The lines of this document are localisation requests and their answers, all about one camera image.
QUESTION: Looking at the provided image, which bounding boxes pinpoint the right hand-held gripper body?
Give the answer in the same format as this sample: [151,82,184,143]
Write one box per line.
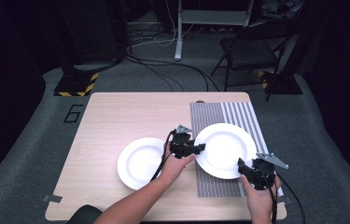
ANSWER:
[249,151,290,191]

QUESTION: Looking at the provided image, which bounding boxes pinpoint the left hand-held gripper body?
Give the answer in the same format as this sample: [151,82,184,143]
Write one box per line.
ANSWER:
[168,124,197,160]

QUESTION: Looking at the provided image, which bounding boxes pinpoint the white plate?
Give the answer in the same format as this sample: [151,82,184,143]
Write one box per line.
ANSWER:
[117,136,173,191]
[193,122,259,181]

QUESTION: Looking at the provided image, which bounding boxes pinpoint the person's left hand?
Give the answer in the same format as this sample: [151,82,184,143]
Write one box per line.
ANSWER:
[159,141,197,188]

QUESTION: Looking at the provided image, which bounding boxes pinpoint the person's right hand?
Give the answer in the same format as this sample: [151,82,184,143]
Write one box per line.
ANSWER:
[239,174,283,219]

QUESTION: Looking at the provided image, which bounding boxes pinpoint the grey striped placemat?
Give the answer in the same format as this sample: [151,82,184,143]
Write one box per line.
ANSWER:
[189,101,285,199]

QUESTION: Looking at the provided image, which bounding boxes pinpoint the grey tape piece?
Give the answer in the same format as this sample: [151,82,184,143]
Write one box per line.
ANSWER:
[276,194,292,205]
[42,193,63,204]

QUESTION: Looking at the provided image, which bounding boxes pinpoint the black base with yellow stripes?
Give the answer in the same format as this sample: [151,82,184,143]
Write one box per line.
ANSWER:
[258,70,304,96]
[53,71,100,98]

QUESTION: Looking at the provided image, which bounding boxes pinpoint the black folding chair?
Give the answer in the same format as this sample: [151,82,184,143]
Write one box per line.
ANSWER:
[210,19,299,92]

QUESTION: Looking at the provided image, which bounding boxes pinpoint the white metal stand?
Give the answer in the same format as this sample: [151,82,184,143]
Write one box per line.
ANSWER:
[174,0,255,62]

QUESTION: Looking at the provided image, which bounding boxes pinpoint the dark tall cabinet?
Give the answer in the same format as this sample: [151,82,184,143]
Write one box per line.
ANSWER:
[55,0,133,68]

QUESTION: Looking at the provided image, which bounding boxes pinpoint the left hand-held gripper black cable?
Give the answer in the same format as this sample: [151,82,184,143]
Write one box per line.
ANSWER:
[149,130,176,183]

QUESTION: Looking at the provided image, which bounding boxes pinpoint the hand-held gripper black cable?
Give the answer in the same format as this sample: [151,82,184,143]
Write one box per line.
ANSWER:
[149,130,176,183]
[269,172,307,224]

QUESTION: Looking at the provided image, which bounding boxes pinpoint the right hand-held gripper black cable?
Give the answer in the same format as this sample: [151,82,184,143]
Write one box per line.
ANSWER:
[269,172,307,224]

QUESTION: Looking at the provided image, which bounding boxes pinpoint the black floor cables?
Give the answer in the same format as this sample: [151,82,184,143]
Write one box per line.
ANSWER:
[125,54,221,93]

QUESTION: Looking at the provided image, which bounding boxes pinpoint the white floor cables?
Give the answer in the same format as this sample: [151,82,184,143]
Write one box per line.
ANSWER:
[130,0,196,49]

